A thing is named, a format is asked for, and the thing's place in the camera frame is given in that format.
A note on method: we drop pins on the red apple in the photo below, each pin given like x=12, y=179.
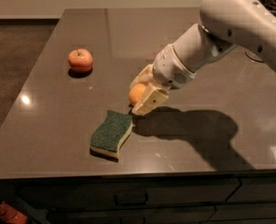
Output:
x=80, y=60

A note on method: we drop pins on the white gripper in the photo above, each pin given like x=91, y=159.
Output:
x=168, y=68

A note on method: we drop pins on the green and yellow sponge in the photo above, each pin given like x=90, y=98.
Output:
x=108, y=138

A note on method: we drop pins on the dark cabinet drawer with handle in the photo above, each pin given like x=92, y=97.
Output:
x=114, y=195

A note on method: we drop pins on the orange object on floor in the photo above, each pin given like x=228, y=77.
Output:
x=10, y=215

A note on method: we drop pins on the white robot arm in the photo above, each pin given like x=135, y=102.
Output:
x=224, y=25

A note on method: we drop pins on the orange fruit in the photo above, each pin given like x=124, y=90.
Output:
x=136, y=93

